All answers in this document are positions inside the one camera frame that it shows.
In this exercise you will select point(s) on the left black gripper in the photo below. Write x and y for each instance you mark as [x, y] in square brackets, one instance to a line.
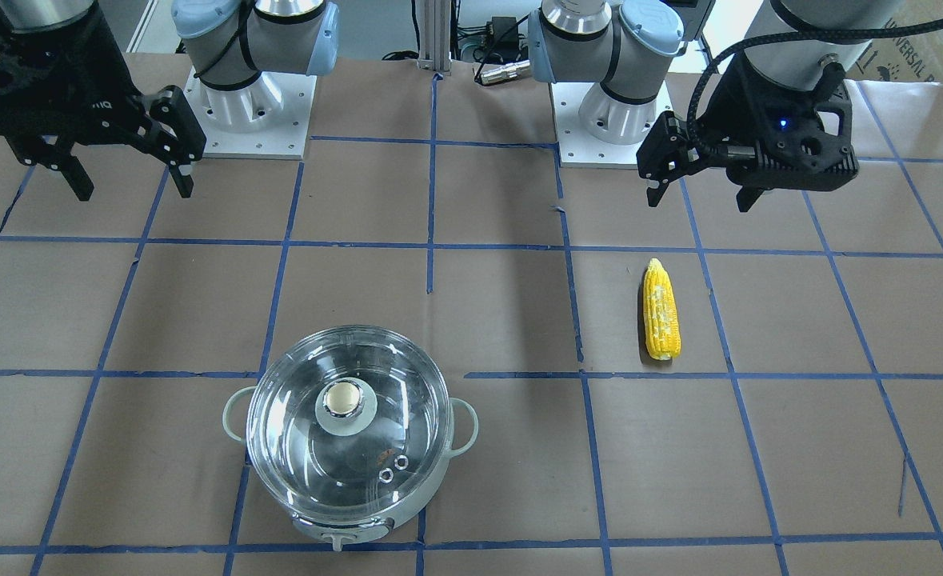
[731, 102]

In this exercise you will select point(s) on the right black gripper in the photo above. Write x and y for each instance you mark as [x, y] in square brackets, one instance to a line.
[105, 90]

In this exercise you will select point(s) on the glass pot lid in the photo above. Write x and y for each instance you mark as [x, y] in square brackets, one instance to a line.
[348, 416]

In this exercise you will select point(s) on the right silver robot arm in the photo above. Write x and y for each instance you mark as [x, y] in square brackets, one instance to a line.
[232, 43]

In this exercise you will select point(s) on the yellow corn cob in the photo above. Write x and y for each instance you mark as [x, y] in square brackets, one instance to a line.
[660, 313]

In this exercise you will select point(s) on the pale green cooking pot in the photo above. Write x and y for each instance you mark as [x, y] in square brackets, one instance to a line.
[351, 448]

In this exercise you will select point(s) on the cardboard box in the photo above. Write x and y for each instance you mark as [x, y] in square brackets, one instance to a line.
[917, 58]

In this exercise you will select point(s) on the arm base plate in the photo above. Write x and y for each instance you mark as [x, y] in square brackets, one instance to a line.
[597, 131]
[267, 120]

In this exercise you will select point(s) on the metal cable connector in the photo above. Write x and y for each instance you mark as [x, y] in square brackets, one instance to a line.
[504, 73]

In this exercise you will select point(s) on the aluminium frame post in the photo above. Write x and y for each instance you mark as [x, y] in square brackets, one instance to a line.
[434, 31]

